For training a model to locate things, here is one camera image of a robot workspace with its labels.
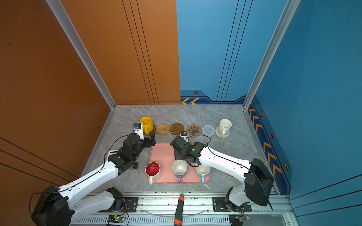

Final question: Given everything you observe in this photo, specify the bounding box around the green circuit board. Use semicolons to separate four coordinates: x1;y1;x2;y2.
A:
107;215;127;226
229;214;250;226

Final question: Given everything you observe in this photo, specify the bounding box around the yellow mug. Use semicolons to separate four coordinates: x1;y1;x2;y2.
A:
140;116;154;136

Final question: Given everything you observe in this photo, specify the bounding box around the red interior mug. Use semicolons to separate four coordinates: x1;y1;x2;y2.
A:
145;162;162;185

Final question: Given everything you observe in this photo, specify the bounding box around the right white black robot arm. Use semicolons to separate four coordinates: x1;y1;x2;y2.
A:
170;136;274;212

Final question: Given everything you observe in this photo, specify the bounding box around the glossy brown round coaster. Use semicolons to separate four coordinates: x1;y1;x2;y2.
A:
170;123;184;136

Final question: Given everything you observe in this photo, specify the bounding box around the right green circuit board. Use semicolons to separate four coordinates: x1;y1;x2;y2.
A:
229;214;250;226

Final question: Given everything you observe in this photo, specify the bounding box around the aluminium front rail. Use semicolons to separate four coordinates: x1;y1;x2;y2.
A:
71;194;299;226

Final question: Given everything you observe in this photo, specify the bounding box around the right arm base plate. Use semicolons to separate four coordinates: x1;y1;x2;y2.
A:
212;197;252;212

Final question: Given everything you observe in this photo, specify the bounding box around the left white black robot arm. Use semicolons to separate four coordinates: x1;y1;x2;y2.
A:
30;133;156;226

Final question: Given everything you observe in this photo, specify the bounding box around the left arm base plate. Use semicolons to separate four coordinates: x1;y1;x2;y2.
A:
99;197;139;213

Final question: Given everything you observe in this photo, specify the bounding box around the cork paw print coaster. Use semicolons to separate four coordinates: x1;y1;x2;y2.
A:
186;123;202;137

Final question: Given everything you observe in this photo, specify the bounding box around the pink plastic tray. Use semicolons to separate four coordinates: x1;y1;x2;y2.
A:
150;143;202;184

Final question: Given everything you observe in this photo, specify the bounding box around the white mug blue handle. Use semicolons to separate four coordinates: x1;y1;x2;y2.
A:
196;165;211;184

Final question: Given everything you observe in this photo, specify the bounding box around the orange black handled tool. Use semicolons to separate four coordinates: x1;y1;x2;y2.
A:
174;193;184;226

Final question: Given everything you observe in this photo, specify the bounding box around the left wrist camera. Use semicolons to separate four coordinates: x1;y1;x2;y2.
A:
133;122;144;140

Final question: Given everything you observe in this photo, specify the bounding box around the woven rattan round coaster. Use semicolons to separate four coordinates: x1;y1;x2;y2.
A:
156;123;170;136

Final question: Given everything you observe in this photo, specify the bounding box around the light blue woven coaster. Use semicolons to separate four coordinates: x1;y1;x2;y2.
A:
201;125;216;137

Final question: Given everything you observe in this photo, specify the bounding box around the multicolour woven round coaster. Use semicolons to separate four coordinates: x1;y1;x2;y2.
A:
216;126;230;138

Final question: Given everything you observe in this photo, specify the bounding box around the left green circuit board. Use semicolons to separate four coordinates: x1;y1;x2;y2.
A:
107;215;127;226

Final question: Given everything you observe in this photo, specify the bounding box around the dark brown round coaster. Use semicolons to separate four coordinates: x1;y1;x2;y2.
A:
149;124;156;136

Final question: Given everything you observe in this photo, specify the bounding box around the white mug purple handle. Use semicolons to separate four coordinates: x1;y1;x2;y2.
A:
172;160;188;184

